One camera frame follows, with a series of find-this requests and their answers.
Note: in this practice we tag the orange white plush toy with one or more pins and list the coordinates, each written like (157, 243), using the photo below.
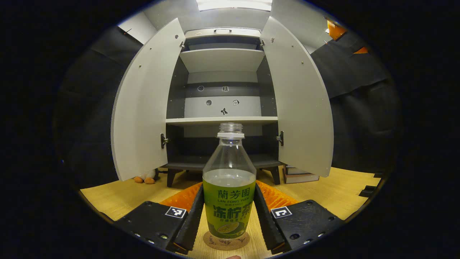
(145, 178)

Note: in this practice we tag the white cabinet door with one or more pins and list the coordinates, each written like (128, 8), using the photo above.
(302, 108)
(143, 108)

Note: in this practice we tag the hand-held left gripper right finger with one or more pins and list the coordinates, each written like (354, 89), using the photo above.
(266, 223)

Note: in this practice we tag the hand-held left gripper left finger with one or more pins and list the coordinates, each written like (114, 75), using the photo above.
(190, 223)

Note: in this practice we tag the stack of books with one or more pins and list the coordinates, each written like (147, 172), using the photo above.
(300, 177)

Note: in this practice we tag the round cork coaster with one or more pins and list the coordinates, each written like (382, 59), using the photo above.
(226, 245)

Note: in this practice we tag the large ceiling light panel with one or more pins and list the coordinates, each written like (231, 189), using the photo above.
(233, 4)

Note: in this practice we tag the black backdrop cloth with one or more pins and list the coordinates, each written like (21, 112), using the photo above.
(359, 118)

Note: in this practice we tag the green label bottle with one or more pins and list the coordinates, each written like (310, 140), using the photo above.
(229, 201)

